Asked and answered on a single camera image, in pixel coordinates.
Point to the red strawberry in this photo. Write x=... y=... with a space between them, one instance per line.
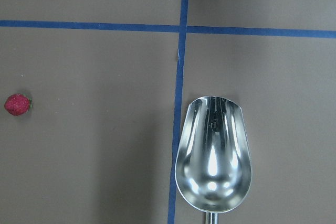
x=17 y=104

